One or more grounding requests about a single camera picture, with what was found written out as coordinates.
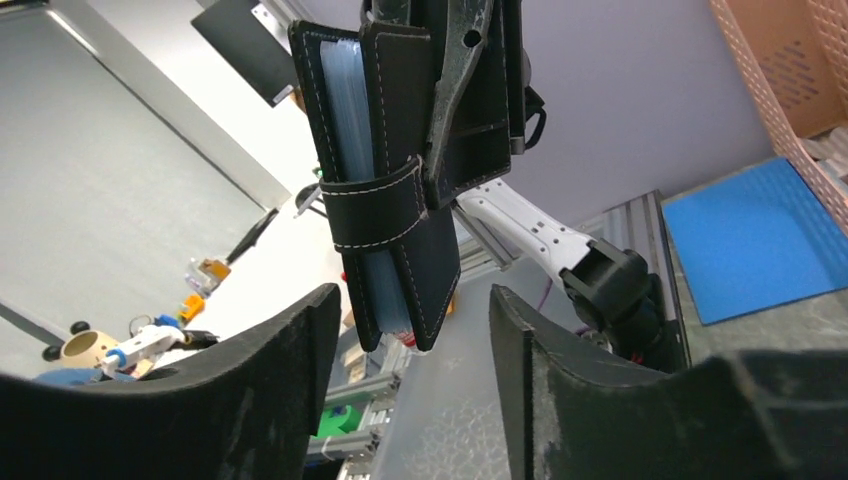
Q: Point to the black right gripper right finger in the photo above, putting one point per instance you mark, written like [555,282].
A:
[574,411]

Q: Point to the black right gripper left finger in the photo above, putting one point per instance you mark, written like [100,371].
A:
[244,408]

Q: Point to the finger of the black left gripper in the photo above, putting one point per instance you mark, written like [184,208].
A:
[466,29]
[479,148]

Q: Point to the black leather card holder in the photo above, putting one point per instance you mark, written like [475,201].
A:
[368,96]

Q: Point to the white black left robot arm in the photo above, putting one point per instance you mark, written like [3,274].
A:
[613,290]

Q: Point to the green block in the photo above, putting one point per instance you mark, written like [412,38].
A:
[338,420]

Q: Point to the white blue toy gun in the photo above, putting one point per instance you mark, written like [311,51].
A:
[153,340]

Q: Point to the beige panda cup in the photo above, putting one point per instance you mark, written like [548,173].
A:
[84,349]

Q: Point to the black flat panel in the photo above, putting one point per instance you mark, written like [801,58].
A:
[237,35]

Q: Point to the orange mesh file organizer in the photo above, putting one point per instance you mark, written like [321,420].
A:
[792,56]

